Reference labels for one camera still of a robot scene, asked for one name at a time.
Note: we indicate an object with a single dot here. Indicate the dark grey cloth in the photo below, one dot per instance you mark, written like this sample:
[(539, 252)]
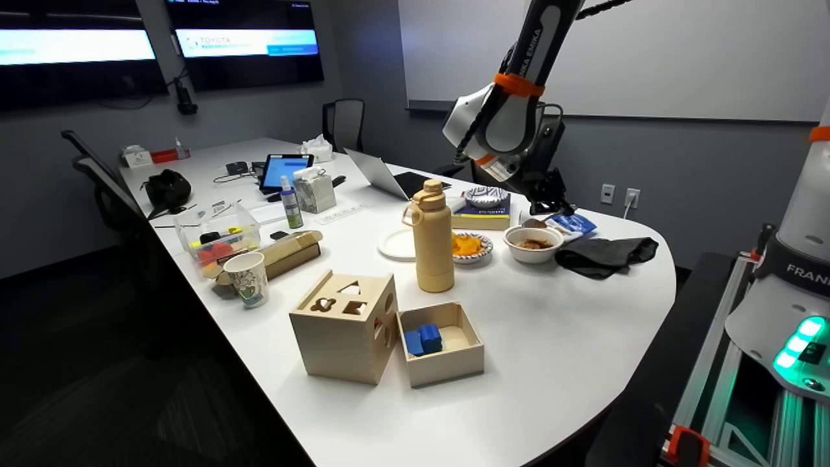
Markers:
[(601, 259)]

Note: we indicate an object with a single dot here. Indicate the black laptop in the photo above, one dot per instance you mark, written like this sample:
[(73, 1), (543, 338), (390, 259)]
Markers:
[(382, 177)]

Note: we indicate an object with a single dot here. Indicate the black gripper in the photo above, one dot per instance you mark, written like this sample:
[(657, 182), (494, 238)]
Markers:
[(544, 193)]

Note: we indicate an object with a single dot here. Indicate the tan water bottle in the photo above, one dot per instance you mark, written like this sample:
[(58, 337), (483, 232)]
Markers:
[(429, 219)]

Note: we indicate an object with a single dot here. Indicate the white patterned paper plate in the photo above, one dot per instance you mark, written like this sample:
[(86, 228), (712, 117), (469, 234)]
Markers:
[(485, 195)]

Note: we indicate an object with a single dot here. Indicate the patterned plate with orange snacks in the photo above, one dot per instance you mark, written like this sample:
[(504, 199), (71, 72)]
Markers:
[(469, 248)]

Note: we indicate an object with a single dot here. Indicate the wooden shape sorter cube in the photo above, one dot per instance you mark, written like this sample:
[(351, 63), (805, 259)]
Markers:
[(346, 328)]

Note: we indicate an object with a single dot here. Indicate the tablet with blue screen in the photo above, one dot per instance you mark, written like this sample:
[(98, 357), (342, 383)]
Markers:
[(281, 167)]

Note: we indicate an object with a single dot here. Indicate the clear plastic container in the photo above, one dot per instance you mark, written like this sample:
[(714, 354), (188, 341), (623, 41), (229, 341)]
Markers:
[(215, 234)]

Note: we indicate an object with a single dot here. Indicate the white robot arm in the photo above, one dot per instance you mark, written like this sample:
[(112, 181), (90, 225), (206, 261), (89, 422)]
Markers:
[(500, 128)]

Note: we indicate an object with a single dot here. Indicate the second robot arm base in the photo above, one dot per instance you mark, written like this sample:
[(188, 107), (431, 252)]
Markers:
[(757, 394)]

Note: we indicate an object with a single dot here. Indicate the open wooden tray box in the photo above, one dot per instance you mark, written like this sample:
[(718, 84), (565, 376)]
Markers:
[(459, 357)]

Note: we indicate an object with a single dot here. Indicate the black office chair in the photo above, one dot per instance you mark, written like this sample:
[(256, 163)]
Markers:
[(342, 124)]

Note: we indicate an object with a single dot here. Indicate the blue snack bag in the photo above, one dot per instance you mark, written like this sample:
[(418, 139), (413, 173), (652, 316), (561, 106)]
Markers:
[(573, 225)]

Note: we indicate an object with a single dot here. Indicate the wooden rolling block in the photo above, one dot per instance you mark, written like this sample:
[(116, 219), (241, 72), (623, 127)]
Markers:
[(290, 252)]

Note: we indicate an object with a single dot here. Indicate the white bowl of crackers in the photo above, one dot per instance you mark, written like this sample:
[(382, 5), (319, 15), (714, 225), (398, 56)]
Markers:
[(533, 246)]

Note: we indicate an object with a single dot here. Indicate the white tissue box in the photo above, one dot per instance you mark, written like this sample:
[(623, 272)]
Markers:
[(315, 190)]

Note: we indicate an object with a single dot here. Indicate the blue and yellow book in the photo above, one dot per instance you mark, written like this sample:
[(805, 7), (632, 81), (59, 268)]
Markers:
[(479, 219)]

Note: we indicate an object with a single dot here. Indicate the blue wooden block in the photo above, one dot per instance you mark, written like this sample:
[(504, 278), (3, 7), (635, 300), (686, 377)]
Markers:
[(420, 341)]

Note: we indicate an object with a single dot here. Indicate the small spray bottle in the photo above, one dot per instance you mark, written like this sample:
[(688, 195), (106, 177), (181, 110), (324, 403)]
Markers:
[(290, 203)]

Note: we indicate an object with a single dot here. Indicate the black headphones bag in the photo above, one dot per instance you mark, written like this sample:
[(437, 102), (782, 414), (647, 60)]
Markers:
[(167, 193)]

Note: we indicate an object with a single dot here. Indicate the empty white plate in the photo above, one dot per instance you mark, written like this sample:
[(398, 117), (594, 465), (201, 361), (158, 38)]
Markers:
[(398, 246)]

